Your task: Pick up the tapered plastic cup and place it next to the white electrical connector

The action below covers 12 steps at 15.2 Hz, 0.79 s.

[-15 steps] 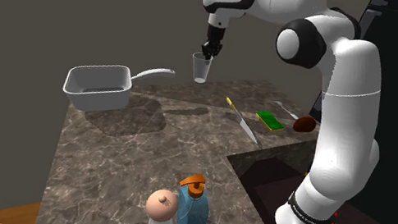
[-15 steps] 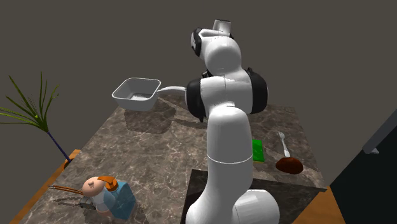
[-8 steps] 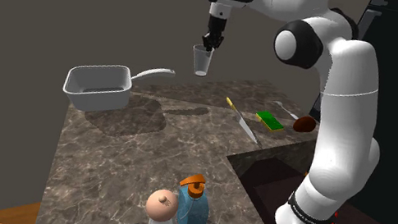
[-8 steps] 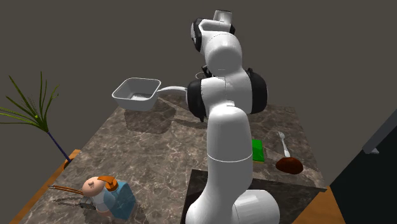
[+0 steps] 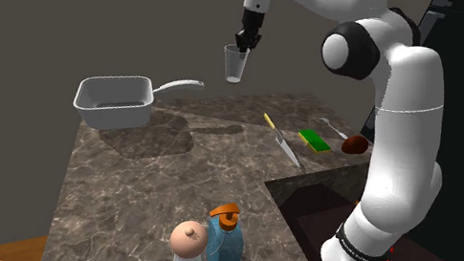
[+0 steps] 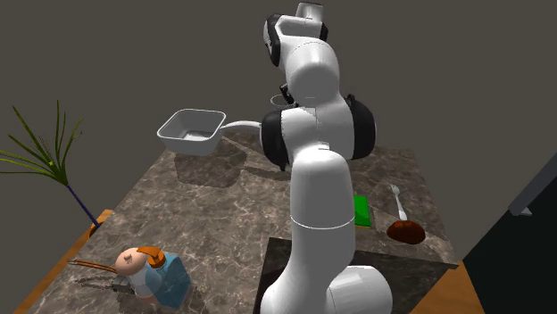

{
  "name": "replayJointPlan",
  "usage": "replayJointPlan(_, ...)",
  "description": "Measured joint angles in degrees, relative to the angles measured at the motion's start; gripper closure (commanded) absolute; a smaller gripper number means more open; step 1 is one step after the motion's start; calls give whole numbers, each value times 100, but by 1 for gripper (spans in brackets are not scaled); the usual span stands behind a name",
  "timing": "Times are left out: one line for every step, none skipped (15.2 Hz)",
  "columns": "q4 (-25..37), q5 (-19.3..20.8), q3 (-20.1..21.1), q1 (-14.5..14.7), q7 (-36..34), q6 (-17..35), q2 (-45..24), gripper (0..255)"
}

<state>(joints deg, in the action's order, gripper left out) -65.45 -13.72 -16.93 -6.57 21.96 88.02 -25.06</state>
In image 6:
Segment brown round loaf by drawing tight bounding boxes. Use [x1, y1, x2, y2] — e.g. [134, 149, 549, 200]
[386, 219, 427, 246]

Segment black cabinet with grey handle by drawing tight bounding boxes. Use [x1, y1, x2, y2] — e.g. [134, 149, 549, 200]
[461, 151, 557, 314]

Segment potted green plant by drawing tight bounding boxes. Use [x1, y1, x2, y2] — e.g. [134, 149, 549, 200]
[0, 99, 115, 241]

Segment green flat block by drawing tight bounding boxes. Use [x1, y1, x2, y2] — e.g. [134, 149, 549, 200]
[353, 194, 373, 228]

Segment blue bottle with orange cap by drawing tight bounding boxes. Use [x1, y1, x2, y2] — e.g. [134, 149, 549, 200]
[137, 245, 192, 310]

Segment orange tongs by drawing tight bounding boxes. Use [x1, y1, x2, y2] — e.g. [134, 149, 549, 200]
[66, 258, 120, 275]

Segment pink round-headed figure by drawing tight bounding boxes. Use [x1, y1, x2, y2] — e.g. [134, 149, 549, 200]
[113, 247, 160, 305]

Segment white square pan with handle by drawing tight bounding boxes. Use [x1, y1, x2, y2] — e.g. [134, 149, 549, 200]
[156, 108, 263, 157]

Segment white spoon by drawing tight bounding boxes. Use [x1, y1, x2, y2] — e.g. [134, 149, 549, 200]
[389, 184, 409, 222]

